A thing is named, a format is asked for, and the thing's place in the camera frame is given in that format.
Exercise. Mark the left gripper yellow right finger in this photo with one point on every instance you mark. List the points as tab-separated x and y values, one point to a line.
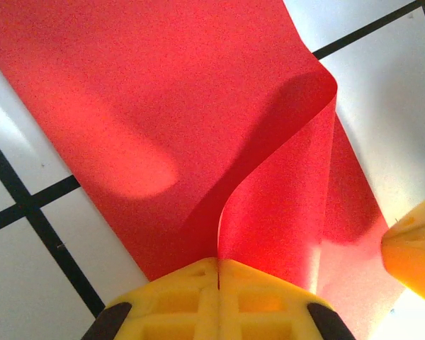
262	308

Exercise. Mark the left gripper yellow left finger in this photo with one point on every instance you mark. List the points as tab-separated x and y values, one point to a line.
177	304

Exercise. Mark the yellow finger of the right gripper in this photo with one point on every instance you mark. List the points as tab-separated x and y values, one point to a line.
418	248

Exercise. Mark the red cloth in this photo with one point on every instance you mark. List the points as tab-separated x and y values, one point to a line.
163	106

